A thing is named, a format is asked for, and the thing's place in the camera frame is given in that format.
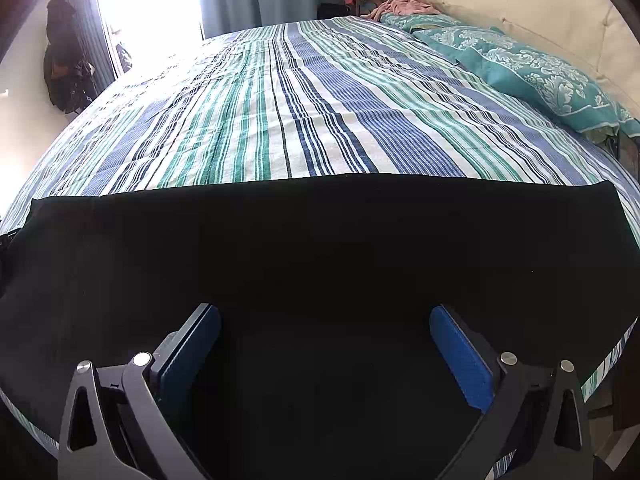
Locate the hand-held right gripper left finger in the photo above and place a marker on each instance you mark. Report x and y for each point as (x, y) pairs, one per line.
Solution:
(192, 355)

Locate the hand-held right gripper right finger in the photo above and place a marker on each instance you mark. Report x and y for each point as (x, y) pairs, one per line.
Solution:
(462, 360)

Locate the black pants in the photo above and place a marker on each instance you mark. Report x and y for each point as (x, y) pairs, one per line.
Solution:
(320, 250)

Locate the bed with striped sheet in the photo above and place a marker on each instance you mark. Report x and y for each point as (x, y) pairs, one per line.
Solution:
(300, 105)

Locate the large teal patterned pillow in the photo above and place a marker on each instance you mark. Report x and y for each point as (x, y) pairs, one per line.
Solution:
(530, 75)

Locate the hanging dark jackets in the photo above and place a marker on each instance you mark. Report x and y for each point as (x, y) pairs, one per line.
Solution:
(65, 70)

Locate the small teal patterned pillow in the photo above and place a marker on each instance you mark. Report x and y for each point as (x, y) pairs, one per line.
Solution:
(415, 22)

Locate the striped blue curtain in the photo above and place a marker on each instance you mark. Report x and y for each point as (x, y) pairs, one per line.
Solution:
(90, 25)

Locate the pink cloth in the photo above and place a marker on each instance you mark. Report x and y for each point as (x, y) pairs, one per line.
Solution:
(405, 6)

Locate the cream padded headboard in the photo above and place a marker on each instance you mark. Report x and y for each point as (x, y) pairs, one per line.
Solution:
(525, 5)

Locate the small stool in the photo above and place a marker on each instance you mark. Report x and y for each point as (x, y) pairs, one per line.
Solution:
(365, 5)

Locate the black bag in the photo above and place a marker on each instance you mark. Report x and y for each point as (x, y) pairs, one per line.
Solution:
(335, 11)

